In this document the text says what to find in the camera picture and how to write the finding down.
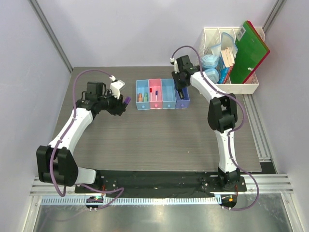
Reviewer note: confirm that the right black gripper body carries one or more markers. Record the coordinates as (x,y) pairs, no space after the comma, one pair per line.
(179,83)

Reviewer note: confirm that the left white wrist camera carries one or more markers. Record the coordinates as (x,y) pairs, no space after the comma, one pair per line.
(116,86)

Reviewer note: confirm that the blue red card box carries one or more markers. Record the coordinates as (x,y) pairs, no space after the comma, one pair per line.
(223,69)

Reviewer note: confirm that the slotted cable duct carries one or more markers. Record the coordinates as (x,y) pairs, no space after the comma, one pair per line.
(93,200)

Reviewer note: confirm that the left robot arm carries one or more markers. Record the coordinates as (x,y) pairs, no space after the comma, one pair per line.
(55,161)

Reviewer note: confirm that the left corner aluminium post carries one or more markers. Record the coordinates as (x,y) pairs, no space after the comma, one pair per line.
(50,33)

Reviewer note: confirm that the clear blue zip bag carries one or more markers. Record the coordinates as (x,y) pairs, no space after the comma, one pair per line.
(227,41)

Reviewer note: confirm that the purple drawer box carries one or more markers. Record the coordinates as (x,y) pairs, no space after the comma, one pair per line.
(182,103)

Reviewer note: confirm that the light blue drawer box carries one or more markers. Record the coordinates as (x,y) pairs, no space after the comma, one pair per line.
(142,86)

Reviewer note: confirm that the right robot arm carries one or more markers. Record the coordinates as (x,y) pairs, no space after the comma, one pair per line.
(222,115)

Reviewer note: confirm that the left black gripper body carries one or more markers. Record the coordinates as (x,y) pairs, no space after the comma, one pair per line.
(110,103)

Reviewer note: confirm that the right corner aluminium post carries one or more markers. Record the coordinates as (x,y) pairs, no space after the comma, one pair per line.
(274,13)

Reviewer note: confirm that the orange mini highlighter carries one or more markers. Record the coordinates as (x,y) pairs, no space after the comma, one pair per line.
(140,98)

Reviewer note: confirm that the green plastic folder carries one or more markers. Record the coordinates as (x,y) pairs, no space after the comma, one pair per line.
(240,71)

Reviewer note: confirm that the purple cap black highlighter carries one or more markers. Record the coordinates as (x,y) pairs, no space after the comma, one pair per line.
(127,100)

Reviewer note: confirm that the wooden sticks bundle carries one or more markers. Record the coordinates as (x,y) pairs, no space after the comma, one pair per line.
(228,57)

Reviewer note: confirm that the corner aluminium post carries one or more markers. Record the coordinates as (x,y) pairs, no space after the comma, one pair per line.
(50,33)
(274,13)

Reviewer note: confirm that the white plastic organizer basket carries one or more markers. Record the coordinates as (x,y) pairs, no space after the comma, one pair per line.
(213,36)

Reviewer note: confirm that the pink drawer box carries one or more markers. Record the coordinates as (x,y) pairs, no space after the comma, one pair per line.
(155,88)

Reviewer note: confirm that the green cap black highlighter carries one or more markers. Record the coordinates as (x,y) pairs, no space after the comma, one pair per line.
(181,94)

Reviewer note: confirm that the lower blue tape dispenser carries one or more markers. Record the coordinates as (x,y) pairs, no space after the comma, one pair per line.
(213,75)

